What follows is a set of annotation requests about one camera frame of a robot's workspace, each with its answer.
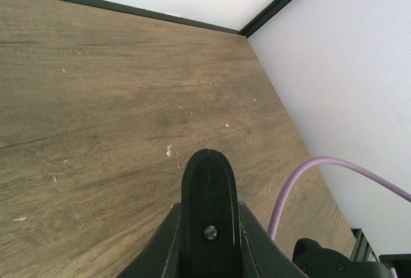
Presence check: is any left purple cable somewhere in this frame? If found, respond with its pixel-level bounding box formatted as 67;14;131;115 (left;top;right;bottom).
268;156;411;242

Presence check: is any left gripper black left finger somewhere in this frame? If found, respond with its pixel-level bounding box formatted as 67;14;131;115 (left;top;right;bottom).
117;203;311;278

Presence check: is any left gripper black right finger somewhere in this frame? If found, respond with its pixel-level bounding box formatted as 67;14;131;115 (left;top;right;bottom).
180;149;240;277

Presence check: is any black aluminium frame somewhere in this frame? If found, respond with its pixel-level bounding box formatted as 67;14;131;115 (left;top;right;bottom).
0;0;411;278

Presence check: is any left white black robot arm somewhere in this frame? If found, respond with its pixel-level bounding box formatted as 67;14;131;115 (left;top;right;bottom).
120;149;391;277

